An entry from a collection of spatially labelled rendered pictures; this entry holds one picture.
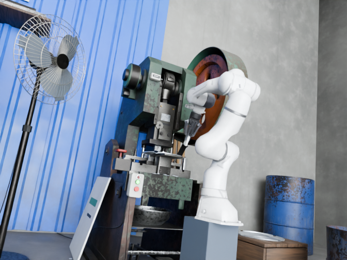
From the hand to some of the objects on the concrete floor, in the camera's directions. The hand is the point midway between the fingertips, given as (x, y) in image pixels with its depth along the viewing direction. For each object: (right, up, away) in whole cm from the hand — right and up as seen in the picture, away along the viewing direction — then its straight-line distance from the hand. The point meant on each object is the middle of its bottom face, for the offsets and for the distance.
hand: (186, 140), depth 190 cm
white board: (-77, -86, +17) cm, 117 cm away
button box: (-78, -86, +20) cm, 117 cm away
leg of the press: (-62, -85, +1) cm, 105 cm away
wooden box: (+39, -91, -27) cm, 103 cm away
